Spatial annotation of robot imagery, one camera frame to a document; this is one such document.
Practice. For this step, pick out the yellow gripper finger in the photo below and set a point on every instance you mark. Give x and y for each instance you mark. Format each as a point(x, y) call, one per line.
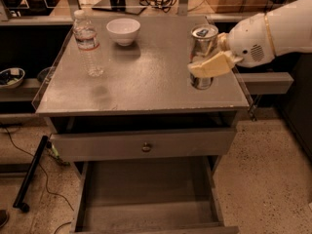
point(221, 63)
point(221, 43)

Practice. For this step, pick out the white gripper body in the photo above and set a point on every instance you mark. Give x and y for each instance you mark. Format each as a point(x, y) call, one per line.
point(250, 40)

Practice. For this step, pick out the red bull can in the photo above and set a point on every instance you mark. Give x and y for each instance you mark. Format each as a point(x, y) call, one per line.
point(203, 43)

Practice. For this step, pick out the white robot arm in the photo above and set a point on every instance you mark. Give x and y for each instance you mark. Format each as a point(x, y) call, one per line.
point(290, 28)

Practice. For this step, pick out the grey wooden drawer cabinet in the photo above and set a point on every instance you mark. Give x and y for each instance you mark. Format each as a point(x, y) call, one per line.
point(144, 87)

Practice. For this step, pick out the open middle drawer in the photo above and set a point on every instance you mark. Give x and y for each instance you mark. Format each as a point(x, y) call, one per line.
point(150, 196)

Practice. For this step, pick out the top drawer with knob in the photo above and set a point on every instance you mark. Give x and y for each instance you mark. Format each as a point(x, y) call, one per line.
point(143, 144)

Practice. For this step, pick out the grey side shelf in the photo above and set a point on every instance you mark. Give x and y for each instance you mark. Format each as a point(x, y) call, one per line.
point(269, 83)

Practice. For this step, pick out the white ceramic bowl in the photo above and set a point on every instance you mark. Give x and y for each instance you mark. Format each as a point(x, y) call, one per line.
point(123, 31)

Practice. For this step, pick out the black monitor stand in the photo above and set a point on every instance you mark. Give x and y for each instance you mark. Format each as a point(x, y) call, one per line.
point(130, 7)

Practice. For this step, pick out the clear plastic water bottle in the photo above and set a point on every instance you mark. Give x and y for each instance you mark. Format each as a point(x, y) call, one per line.
point(86, 37)

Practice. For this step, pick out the bowl with dark items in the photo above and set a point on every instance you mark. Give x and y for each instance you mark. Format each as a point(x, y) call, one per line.
point(11, 77)

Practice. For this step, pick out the black bar on floor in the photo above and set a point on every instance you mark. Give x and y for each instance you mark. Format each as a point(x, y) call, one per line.
point(19, 201)

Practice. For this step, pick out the dark shoe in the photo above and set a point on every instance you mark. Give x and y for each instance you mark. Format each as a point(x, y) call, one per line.
point(4, 217)

